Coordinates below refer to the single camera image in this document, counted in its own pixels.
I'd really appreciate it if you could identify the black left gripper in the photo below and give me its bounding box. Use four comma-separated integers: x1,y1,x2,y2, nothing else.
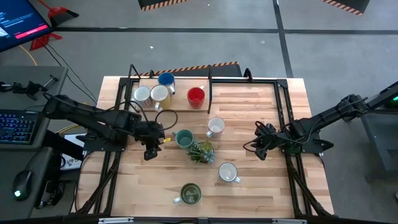
133,119,166,149

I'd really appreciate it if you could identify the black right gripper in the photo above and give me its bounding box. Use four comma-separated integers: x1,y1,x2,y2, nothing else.
248,123,282,152

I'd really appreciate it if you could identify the mint green mug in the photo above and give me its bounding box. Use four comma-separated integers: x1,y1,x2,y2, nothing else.
172,129,196,150

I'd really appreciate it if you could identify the white mug blue floral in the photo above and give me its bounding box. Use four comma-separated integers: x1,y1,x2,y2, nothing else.
218,161,242,184

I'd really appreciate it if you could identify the white patterned mug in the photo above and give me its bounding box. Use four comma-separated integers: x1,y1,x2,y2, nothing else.
205,116,226,139

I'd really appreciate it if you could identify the red mug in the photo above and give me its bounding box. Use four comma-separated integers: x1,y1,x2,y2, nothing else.
187,86,206,110

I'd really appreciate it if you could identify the white mug green inside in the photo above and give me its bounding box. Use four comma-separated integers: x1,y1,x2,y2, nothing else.
172,182,203,206

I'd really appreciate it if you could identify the succulent in black pot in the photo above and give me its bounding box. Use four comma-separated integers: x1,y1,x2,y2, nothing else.
185,139,216,165

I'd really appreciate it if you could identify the yellow mug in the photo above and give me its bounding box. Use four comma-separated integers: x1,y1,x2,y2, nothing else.
150,84,172,112

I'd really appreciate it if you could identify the black hazard striped mat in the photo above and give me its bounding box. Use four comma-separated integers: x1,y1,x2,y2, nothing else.
136,61,243,78
137,0,191,12
321,0,371,17

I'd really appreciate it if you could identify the white printed bag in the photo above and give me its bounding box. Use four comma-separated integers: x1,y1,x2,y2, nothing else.
60,133,86,171

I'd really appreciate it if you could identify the dark grey equipment stand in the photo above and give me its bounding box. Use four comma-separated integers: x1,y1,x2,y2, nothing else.
341,80,398,183

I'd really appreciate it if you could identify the grey desk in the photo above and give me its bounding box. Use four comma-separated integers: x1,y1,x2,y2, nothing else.
0,65,69,220

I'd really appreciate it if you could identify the black backlit keyboard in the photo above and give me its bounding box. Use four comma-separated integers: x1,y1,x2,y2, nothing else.
0,108,40,146

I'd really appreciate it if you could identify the black computer mouse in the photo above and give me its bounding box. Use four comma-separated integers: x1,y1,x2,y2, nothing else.
11,169,33,202

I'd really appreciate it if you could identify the red plastic stand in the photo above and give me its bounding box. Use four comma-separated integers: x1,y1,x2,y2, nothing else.
29,32,63,52

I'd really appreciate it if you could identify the red black dustpan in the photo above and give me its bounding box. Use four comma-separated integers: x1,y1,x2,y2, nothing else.
37,0,80,27

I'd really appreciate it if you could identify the computer monitor screen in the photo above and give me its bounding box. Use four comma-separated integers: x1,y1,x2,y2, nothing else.
0,0,53,53

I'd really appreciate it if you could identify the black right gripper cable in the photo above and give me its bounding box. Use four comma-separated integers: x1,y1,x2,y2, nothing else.
243,121,282,154

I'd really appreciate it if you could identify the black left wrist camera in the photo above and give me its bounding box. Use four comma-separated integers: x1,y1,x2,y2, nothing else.
143,147,159,161

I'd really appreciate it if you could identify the black aluminium table frame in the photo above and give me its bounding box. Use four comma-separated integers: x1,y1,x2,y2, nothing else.
73,63,335,218

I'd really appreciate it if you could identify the grey metal bracket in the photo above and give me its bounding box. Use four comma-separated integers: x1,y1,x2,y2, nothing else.
272,218,308,224
98,217,135,224

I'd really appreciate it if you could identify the black floor cable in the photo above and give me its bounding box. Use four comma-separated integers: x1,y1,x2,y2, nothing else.
43,43,99,105

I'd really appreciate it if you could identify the yellow extension cable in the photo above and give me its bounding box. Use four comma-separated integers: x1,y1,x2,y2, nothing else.
18,44,78,134

